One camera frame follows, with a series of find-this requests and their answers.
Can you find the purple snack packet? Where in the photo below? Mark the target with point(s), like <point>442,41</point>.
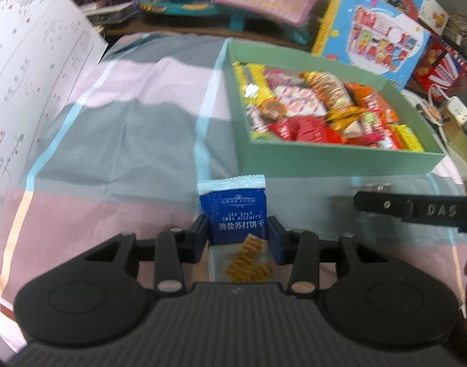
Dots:
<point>256,120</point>

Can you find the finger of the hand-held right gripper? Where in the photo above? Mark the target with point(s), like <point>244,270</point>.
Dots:
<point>379,187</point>
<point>382,204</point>

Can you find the red cookie tin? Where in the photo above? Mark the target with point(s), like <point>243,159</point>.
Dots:
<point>442,67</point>

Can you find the blue cracker packet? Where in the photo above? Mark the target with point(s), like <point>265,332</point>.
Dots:
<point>233,214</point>

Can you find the yellow printed snack packet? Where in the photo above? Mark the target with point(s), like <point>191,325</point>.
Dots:
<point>409,137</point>

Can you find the pink jelly pouch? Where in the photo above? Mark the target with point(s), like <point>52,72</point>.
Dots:
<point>279,78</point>

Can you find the red white cartoon packet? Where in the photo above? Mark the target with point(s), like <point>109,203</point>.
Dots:
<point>281,127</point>

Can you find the white printed paper sheet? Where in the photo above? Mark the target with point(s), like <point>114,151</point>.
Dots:
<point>27,84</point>

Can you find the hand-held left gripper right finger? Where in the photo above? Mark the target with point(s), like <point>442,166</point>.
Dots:
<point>275,241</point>

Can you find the small orange snack bag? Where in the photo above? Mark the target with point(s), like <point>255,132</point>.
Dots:
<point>432,114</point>

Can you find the striped noodle snack packet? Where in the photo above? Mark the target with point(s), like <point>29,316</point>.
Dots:
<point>329,88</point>

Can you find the green cardboard box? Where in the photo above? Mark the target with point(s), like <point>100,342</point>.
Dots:
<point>333,160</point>

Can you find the yellow glossy snack packet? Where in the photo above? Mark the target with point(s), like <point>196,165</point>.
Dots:
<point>252,80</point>

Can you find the white power strip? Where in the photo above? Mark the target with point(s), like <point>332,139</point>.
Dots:
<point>463,116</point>

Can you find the white floral snack packet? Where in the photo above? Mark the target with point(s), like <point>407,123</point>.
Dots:
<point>300,99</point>

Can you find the blue toy box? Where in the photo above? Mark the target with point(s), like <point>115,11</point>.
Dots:
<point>375,42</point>

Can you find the orange snack packet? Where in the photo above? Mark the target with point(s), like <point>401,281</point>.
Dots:
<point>365,93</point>

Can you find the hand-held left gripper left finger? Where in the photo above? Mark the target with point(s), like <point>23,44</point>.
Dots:
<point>201,233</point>

